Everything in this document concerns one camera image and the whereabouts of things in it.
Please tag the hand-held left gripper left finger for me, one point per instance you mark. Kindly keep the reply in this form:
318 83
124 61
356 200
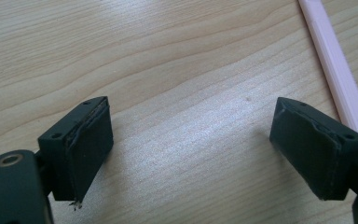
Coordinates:
84 149

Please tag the pale pink plastic bar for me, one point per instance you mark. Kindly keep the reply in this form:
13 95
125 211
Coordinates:
338 68

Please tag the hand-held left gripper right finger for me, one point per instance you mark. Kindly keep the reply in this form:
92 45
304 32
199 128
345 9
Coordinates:
317 146

